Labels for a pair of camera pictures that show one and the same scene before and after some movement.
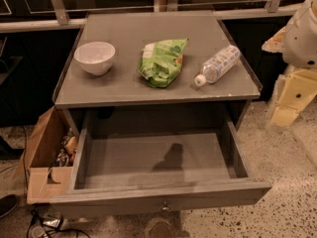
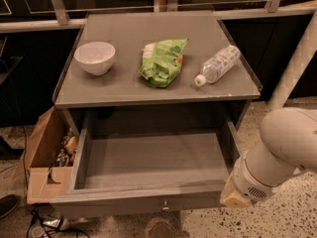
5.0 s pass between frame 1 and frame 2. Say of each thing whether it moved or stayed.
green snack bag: stayed
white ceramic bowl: stayed
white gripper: moved
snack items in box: stayed
